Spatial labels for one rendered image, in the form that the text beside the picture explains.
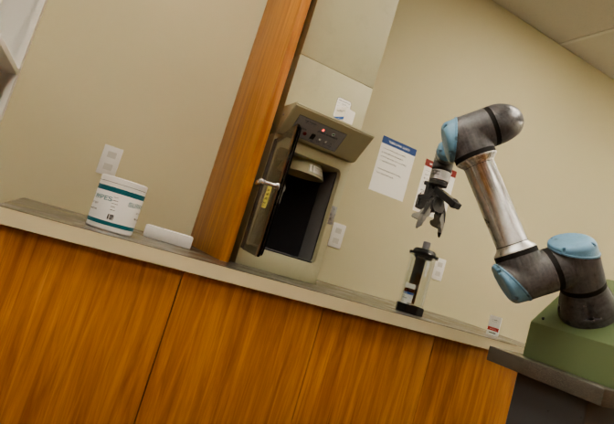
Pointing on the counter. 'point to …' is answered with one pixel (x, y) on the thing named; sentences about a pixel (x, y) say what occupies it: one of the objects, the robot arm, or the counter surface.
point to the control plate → (320, 133)
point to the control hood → (354, 143)
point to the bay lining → (301, 216)
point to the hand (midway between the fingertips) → (428, 233)
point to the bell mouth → (306, 169)
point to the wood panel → (254, 110)
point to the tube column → (352, 17)
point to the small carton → (344, 114)
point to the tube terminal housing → (344, 88)
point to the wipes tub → (116, 205)
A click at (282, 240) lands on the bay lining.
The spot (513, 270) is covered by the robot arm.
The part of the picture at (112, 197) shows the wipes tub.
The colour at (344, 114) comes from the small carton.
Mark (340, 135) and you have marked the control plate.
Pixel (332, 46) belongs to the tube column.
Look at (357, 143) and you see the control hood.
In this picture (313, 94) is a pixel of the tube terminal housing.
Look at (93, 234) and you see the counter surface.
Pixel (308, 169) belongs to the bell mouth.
